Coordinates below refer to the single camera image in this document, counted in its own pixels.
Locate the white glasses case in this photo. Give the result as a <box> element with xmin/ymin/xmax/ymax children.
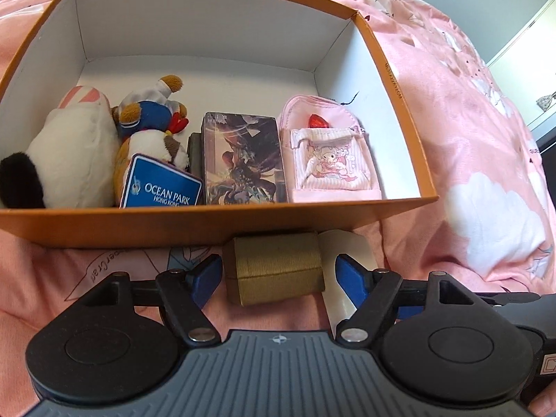
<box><xmin>318</xmin><ymin>230</ymin><xmax>377</xmax><ymax>334</ymax></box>

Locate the sailor plush with blue tag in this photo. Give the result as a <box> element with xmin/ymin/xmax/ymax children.
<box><xmin>112</xmin><ymin>74</ymin><xmax>203</xmax><ymax>208</ymax></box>

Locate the orange cardboard box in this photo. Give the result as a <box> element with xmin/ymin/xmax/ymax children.
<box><xmin>1</xmin><ymin>0</ymin><xmax>437</xmax><ymax>248</ymax></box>

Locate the white wardrobe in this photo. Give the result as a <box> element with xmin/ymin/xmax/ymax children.
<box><xmin>488</xmin><ymin>0</ymin><xmax>556</xmax><ymax>143</ymax></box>

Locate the illustrated card deck box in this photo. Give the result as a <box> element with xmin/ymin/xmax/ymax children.
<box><xmin>201</xmin><ymin>112</ymin><xmax>288</xmax><ymax>205</ymax></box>

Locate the person's right hand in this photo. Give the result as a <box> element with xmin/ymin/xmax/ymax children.
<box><xmin>529</xmin><ymin>381</ymin><xmax>556</xmax><ymax>417</ymax></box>

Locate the gold jewelry box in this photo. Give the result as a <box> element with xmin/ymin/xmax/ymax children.
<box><xmin>222</xmin><ymin>232</ymin><xmax>325</xmax><ymax>307</ymax></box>

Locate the white cat plush toy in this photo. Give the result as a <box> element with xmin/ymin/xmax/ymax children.
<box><xmin>1</xmin><ymin>86</ymin><xmax>120</xmax><ymax>209</ymax></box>

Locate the pink patterned bed duvet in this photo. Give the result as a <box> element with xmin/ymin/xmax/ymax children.
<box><xmin>0</xmin><ymin>0</ymin><xmax>556</xmax><ymax>349</ymax></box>

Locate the pink mini backpack pouch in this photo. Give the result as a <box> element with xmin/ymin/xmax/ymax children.
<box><xmin>277</xmin><ymin>95</ymin><xmax>383</xmax><ymax>203</ymax></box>

